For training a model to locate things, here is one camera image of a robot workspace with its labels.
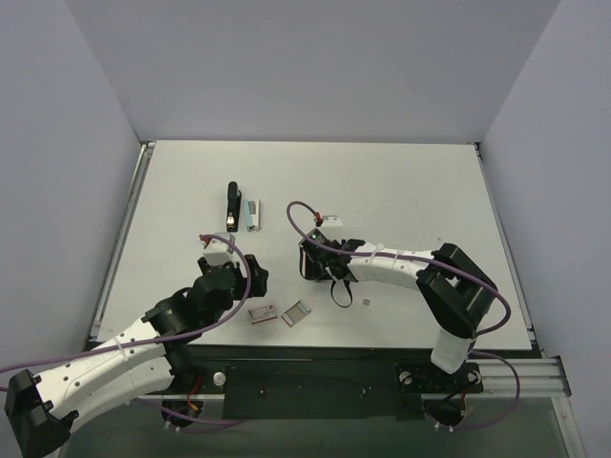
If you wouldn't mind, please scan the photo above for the black stapler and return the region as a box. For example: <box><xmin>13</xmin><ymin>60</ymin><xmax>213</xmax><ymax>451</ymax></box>
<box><xmin>225</xmin><ymin>181</ymin><xmax>242</xmax><ymax>233</ymax></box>

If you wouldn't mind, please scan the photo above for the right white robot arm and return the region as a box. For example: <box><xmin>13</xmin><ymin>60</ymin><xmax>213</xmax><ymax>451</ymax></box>
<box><xmin>299</xmin><ymin>229</ymin><xmax>497</xmax><ymax>390</ymax></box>

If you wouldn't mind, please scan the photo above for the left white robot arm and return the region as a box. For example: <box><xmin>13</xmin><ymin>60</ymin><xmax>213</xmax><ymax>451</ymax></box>
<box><xmin>4</xmin><ymin>255</ymin><xmax>269</xmax><ymax>457</ymax></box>

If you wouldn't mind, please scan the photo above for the red white staple box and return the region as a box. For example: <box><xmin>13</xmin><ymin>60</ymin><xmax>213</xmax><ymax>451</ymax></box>
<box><xmin>248</xmin><ymin>303</ymin><xmax>278</xmax><ymax>324</ymax></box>

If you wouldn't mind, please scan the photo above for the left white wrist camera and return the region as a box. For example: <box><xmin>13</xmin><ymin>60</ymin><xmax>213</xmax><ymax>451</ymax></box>
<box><xmin>200</xmin><ymin>233</ymin><xmax>239</xmax><ymax>266</ymax></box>

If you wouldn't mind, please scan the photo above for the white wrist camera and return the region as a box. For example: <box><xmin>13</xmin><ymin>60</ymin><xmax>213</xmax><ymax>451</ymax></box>
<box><xmin>317</xmin><ymin>215</ymin><xmax>343</xmax><ymax>241</ymax></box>
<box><xmin>200</xmin><ymin>233</ymin><xmax>239</xmax><ymax>266</ymax></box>

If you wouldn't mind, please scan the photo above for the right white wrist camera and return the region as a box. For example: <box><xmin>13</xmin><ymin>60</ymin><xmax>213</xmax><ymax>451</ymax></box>
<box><xmin>317</xmin><ymin>215</ymin><xmax>343</xmax><ymax>241</ymax></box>

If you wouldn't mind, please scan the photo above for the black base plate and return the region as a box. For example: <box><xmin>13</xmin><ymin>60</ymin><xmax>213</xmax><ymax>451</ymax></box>
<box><xmin>150</xmin><ymin>344</ymin><xmax>483</xmax><ymax>421</ymax></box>

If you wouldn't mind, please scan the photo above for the aluminium rail frame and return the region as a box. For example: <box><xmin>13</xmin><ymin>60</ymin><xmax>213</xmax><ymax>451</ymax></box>
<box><xmin>474</xmin><ymin>357</ymin><xmax>572</xmax><ymax>398</ymax></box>

